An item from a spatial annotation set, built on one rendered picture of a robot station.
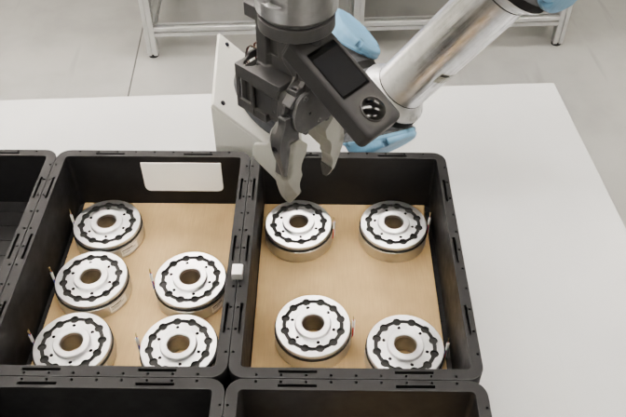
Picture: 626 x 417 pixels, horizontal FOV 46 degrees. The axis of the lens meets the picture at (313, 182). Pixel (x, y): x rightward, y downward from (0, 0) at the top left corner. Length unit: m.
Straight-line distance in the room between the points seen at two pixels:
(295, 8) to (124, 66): 2.44
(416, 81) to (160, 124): 0.65
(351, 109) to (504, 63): 2.44
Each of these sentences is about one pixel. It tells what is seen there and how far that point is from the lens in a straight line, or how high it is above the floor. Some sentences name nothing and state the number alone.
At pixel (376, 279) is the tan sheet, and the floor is 0.83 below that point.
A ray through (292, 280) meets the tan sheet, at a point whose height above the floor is 0.83.
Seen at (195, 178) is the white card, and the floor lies 0.89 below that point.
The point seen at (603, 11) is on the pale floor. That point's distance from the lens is 3.56.
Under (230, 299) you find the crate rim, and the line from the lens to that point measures 0.95.
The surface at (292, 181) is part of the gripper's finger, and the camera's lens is 0.74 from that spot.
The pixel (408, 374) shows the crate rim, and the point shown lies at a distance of 0.89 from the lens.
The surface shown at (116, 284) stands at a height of 0.86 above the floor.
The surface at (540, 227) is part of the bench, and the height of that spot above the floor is 0.70.
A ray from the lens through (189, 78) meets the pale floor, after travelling 2.93.
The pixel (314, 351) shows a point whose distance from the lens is 0.98.
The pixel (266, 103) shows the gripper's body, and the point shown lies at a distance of 0.72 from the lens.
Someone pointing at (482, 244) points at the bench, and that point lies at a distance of 1.34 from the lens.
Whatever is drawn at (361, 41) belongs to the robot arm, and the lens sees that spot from 1.23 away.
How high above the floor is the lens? 1.68
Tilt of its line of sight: 44 degrees down
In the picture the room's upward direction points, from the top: straight up
